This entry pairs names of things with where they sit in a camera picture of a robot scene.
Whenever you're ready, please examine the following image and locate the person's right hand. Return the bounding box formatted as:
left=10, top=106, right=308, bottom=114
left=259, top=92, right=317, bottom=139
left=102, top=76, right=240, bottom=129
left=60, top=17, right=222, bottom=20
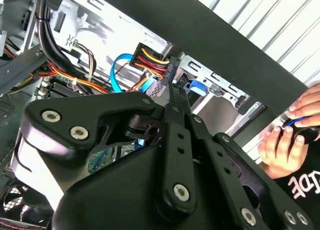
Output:
left=288, top=86, right=320, bottom=127

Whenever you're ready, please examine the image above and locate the red yellow black power wire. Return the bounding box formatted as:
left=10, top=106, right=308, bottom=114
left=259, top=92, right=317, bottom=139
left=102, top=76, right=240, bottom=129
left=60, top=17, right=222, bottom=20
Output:
left=129, top=42, right=180, bottom=88

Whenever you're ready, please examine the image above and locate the person's left hand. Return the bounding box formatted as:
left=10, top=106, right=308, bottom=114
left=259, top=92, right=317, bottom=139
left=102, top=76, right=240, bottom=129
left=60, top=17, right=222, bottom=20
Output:
left=258, top=126, right=310, bottom=179

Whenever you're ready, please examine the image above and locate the blue SATA wire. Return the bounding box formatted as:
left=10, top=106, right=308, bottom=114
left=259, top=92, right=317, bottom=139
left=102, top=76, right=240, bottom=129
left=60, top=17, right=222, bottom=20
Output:
left=109, top=53, right=158, bottom=93

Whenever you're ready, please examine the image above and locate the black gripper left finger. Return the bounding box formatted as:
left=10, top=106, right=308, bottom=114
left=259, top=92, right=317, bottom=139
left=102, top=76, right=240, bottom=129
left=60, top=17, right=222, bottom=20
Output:
left=19, top=86, right=198, bottom=215

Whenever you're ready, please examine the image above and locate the round black tool blue ring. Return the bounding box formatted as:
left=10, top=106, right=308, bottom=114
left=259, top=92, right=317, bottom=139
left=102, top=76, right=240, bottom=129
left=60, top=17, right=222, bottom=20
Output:
left=279, top=112, right=320, bottom=145

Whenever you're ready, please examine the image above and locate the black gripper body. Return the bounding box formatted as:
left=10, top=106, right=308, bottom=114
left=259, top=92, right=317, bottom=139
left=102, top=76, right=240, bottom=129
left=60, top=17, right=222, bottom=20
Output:
left=51, top=146, right=241, bottom=230

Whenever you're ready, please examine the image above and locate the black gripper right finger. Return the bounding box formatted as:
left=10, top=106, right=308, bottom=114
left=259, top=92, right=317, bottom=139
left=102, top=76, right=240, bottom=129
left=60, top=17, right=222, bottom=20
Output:
left=177, top=86, right=315, bottom=230

